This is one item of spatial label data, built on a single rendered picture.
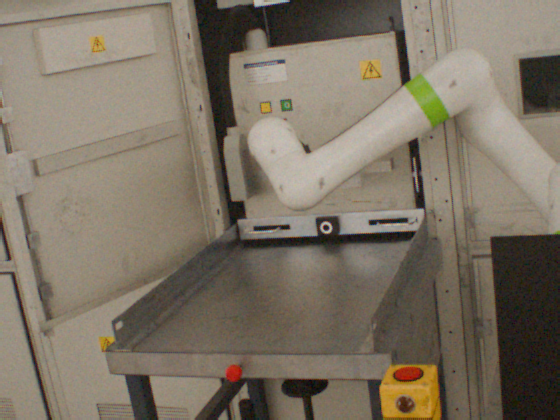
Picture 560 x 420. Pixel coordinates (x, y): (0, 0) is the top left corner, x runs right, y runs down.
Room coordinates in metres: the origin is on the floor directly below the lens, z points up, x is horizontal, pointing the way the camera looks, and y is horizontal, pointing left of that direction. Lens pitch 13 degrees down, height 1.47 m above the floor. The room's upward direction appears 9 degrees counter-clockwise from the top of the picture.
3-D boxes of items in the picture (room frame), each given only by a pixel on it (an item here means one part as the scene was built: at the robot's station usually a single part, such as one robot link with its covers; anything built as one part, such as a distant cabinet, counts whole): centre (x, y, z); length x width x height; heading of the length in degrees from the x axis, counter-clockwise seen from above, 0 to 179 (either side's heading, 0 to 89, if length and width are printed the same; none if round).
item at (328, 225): (2.09, -0.12, 0.90); 0.06 x 0.03 x 0.05; 69
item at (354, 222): (2.13, -0.13, 0.89); 0.54 x 0.05 x 0.06; 69
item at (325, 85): (2.11, -0.12, 1.15); 0.48 x 0.01 x 0.48; 69
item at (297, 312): (1.76, 0.01, 0.82); 0.68 x 0.62 x 0.06; 159
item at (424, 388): (1.13, -0.16, 0.85); 0.08 x 0.08 x 0.10; 69
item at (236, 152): (2.12, 0.10, 1.09); 0.08 x 0.05 x 0.17; 159
